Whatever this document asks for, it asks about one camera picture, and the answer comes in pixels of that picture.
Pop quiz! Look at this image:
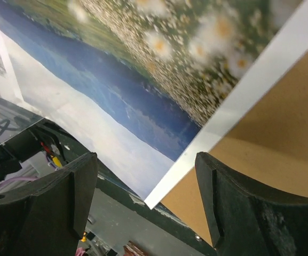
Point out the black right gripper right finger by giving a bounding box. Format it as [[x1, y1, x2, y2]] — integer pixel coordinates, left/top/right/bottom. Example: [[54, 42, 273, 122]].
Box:
[[195, 152, 308, 255]]

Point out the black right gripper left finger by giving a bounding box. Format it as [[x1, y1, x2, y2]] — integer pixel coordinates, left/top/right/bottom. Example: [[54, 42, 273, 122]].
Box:
[[0, 153, 98, 255]]

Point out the brown cardboard backing board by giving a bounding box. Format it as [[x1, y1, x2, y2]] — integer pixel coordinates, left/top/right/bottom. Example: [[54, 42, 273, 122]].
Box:
[[160, 34, 308, 249]]

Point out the landscape photo print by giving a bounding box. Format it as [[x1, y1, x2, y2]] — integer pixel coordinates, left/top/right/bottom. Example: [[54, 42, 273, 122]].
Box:
[[0, 1, 308, 208]]

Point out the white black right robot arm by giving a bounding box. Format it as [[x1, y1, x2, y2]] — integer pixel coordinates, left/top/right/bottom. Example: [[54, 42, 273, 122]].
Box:
[[0, 124, 308, 255]]

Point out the aluminium front rail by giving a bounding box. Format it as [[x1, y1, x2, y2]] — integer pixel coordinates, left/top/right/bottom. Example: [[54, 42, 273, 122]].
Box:
[[0, 98, 215, 255]]

